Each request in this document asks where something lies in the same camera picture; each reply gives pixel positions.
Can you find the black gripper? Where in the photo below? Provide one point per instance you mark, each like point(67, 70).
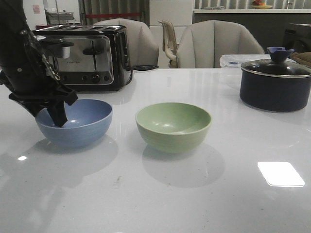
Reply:
point(26, 72)

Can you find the blue bowl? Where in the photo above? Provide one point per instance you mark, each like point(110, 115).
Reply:
point(88, 120)

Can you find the green bowl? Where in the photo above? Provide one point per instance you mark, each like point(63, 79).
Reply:
point(173, 127)

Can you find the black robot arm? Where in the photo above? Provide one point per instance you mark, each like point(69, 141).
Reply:
point(12, 15)

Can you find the black and chrome toaster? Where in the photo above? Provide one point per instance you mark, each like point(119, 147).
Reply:
point(88, 58)

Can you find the metal cart in background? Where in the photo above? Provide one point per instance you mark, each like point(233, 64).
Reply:
point(61, 17)

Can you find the beige upholstered chair left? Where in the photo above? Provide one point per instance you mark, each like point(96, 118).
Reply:
point(143, 49)

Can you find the beige upholstered chair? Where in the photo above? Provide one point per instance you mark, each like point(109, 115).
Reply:
point(143, 49)
point(202, 44)

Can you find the cream office chair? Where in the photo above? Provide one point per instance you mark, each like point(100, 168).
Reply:
point(169, 44)

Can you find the white cabinet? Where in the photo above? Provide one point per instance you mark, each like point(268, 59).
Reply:
point(178, 12)

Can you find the beige upholstered chair right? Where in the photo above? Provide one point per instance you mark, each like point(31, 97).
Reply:
point(202, 44)

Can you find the clear plastic food container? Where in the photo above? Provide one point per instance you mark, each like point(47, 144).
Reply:
point(230, 61)

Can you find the dark blue cooking pot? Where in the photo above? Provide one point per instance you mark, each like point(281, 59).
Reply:
point(278, 94)

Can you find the fruit bowl on counter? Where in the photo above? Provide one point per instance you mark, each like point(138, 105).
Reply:
point(259, 4)

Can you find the glass pot lid blue knob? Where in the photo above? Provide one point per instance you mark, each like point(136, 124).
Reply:
point(279, 55)

